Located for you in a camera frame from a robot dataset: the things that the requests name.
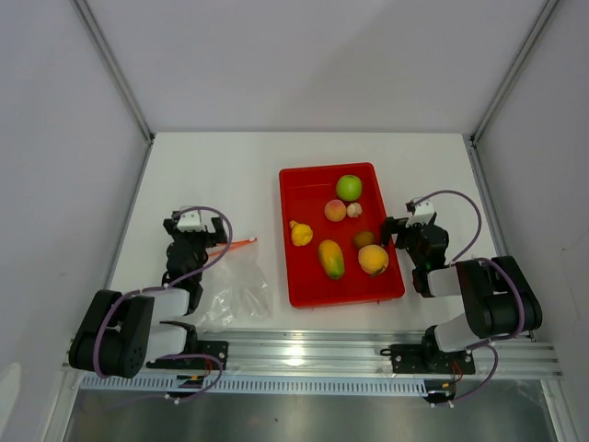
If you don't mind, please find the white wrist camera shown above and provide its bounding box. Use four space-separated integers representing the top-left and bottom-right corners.
406 197 436 227
172 206 205 232

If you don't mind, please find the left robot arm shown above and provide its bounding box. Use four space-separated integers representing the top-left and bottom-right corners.
68 206 233 378

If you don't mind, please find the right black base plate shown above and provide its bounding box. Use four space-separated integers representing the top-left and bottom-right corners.
379 343 476 375

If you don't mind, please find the red plastic tray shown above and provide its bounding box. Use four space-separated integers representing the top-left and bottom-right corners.
279 162 405 308

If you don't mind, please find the brown kiwi fruit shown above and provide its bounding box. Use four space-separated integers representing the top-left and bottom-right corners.
352 230 377 250

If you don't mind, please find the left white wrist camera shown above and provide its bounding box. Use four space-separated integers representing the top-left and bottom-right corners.
172 206 205 232

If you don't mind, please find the aluminium mounting rail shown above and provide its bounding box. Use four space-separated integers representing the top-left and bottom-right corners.
62 329 563 381

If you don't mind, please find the aluminium frame post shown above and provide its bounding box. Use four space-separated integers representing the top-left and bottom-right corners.
469 0 561 148
70 0 155 145

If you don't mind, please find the right aluminium frame post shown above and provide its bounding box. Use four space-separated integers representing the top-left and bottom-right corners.
469 0 561 148

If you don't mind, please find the orange fruit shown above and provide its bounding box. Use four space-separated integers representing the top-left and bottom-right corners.
358 244 389 276

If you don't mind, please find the beige garlic bulb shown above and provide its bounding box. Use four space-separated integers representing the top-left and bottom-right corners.
346 203 363 218

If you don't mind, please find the yellow green mango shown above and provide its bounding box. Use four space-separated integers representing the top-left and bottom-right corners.
318 239 345 280

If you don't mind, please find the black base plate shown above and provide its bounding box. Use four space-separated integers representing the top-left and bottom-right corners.
146 340 229 370
379 343 476 375

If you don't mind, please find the pink peach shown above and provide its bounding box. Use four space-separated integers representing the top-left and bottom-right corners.
324 199 347 222

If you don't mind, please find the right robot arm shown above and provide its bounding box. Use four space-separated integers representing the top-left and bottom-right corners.
381 217 543 374

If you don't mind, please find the slotted cable duct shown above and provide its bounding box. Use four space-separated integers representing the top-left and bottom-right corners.
80 374 427 397

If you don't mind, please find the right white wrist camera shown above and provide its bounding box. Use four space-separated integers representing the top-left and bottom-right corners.
406 197 436 227

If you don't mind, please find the yellow bumpy gourd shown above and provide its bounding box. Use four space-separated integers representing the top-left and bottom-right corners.
289 220 314 247

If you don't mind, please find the clear zip top bag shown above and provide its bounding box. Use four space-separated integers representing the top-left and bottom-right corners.
191 238 273 332

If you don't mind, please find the left aluminium frame post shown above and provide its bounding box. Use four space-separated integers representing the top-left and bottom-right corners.
70 0 155 145

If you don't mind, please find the green apple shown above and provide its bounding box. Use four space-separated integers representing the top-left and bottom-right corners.
336 175 363 202

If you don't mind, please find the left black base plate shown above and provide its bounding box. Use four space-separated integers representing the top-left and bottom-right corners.
146 340 229 370

